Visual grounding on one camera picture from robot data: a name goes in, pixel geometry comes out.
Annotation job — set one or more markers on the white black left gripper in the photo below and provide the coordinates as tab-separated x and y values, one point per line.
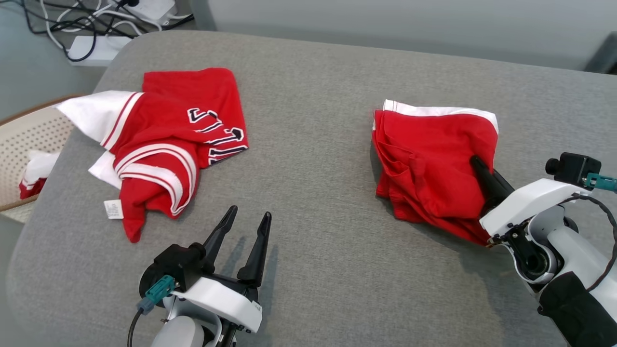
217	299

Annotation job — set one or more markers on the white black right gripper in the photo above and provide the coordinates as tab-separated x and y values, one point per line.
530	202

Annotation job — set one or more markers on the red shorts white stripe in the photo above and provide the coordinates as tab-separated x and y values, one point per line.
434	159

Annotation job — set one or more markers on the red white lettered t-shirt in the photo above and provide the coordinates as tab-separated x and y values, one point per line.
159	130

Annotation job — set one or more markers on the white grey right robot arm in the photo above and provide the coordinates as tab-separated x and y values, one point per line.
573	260

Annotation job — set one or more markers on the red white garment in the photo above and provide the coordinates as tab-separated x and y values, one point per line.
36	166

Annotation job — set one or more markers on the beige perforated laundry basket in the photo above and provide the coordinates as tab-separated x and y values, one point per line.
29	140

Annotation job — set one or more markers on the black power plug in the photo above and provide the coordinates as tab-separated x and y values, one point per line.
129	2

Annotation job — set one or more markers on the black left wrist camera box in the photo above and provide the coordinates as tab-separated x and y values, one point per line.
173	262

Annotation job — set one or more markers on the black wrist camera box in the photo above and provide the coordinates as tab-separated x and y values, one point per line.
173	262
576	168

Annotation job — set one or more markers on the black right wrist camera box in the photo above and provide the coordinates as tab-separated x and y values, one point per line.
576	168

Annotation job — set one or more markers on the grey rounded partition post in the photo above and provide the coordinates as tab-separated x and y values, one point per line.
602	55
202	14

